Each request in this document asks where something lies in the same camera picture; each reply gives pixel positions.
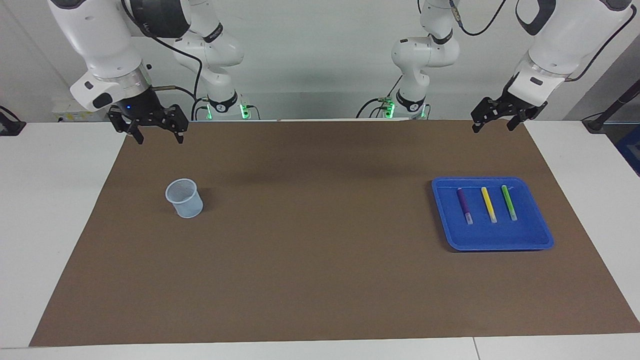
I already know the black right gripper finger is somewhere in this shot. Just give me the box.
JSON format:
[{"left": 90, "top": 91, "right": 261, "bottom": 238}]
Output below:
[
  {"left": 108, "top": 107, "right": 145, "bottom": 146},
  {"left": 166, "top": 103, "right": 190, "bottom": 145}
]

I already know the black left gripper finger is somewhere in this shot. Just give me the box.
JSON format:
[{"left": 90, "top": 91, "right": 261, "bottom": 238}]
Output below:
[
  {"left": 471, "top": 96, "right": 505, "bottom": 134},
  {"left": 506, "top": 102, "right": 549, "bottom": 132}
]

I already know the green pen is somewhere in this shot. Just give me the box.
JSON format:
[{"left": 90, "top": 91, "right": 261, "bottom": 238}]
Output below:
[{"left": 501, "top": 185, "right": 518, "bottom": 222}]

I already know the yellow pen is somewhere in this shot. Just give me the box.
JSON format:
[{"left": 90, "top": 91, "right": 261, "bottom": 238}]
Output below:
[{"left": 481, "top": 187, "right": 498, "bottom": 224}]

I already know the purple pen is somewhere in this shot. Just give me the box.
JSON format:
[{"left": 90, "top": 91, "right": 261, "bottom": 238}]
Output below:
[{"left": 456, "top": 187, "right": 474, "bottom": 225}]

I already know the light blue mesh cup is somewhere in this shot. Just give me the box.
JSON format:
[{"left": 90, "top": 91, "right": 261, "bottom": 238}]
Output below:
[{"left": 165, "top": 178, "right": 204, "bottom": 219}]

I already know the black stand pole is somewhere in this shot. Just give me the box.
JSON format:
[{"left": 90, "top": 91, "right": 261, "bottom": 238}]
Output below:
[{"left": 581, "top": 80, "right": 640, "bottom": 133}]

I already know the blue crate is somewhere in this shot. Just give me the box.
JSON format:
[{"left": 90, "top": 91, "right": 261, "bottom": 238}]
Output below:
[{"left": 616, "top": 125, "right": 640, "bottom": 177}]

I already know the blue plastic tray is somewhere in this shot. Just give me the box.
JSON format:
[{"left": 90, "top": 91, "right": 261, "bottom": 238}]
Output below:
[{"left": 431, "top": 176, "right": 555, "bottom": 252}]

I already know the black table clamp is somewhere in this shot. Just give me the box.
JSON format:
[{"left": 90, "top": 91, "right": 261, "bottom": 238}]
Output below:
[{"left": 0, "top": 106, "right": 27, "bottom": 137}]

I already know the brown table mat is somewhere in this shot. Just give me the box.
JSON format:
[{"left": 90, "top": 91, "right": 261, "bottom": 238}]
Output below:
[{"left": 29, "top": 119, "right": 640, "bottom": 347}]

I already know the black right base cable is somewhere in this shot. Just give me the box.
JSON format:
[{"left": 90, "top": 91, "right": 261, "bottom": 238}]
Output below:
[{"left": 191, "top": 97, "right": 211, "bottom": 121}]

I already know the black base cable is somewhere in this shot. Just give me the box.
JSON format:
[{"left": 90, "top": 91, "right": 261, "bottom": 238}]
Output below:
[
  {"left": 191, "top": 97, "right": 211, "bottom": 121},
  {"left": 356, "top": 75, "right": 403, "bottom": 119}
]

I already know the white wall socket box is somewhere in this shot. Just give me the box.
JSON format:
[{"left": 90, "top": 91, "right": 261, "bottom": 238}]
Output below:
[{"left": 52, "top": 99, "right": 108, "bottom": 123}]

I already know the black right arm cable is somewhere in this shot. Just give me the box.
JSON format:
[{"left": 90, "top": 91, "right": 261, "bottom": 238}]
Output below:
[{"left": 120, "top": 0, "right": 206, "bottom": 121}]

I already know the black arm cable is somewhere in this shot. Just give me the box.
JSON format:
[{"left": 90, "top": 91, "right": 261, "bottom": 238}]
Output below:
[
  {"left": 120, "top": 0, "right": 206, "bottom": 121},
  {"left": 447, "top": 0, "right": 638, "bottom": 83}
]

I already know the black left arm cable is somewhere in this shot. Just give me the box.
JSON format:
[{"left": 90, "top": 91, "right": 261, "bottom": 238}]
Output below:
[{"left": 447, "top": 0, "right": 638, "bottom": 83}]

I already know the black left base cable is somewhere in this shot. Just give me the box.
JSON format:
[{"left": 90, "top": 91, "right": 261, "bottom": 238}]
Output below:
[{"left": 356, "top": 75, "right": 403, "bottom": 119}]

